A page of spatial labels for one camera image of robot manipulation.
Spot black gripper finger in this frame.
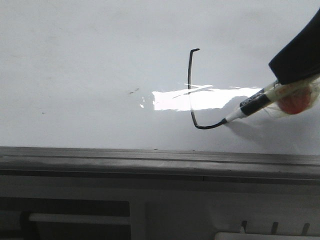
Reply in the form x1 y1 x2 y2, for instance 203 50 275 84
268 11 320 85

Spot black and white whiteboard marker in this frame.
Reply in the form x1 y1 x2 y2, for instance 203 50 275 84
221 74 320 125

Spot white whiteboard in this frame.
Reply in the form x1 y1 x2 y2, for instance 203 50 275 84
0 0 320 155

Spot grey aluminium marker tray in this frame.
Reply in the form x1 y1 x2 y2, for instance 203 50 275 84
0 146 320 183

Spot white metal stand frame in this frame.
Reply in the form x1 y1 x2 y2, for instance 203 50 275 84
0 175 320 240

